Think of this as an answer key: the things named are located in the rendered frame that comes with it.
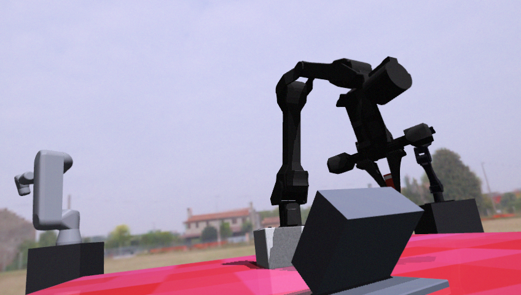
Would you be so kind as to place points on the dark red peg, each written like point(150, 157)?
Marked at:
point(388, 180)

